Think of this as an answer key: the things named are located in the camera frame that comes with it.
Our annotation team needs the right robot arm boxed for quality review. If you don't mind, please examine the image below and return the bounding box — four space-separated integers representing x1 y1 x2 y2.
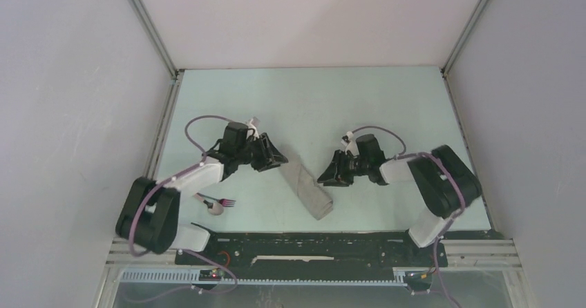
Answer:
317 133 482 265

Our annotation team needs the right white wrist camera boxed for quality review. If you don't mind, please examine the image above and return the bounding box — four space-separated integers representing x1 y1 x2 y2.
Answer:
341 131 359 157

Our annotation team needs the aluminium frame post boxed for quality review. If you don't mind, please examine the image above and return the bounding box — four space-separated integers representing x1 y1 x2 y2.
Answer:
128 0 179 79
441 0 491 77

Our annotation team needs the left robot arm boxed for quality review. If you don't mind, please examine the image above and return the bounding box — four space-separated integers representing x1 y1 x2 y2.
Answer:
115 122 288 264

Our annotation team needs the grey cloth napkin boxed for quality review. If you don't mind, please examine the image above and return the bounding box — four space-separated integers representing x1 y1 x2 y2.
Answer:
278 146 334 220

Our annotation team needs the purple metallic fork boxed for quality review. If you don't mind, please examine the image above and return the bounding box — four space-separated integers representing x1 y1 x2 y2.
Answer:
201 194 236 207

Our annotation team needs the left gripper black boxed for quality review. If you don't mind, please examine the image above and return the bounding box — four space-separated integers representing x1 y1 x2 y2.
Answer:
236 133 287 173

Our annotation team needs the right aluminium frame post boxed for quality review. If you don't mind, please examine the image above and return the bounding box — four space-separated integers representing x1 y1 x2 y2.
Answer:
441 0 491 77

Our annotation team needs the white cable duct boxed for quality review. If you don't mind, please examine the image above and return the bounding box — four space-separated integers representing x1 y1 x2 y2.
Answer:
120 268 414 287

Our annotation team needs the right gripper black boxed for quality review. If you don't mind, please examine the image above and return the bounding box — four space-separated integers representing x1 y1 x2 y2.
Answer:
316 148 369 186

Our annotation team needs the pink handled spoon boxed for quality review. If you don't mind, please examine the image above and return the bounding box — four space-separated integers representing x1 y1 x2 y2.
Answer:
194 194 224 216

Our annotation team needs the left aluminium frame post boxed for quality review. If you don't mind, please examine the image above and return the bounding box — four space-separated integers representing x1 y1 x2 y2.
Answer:
128 0 179 79

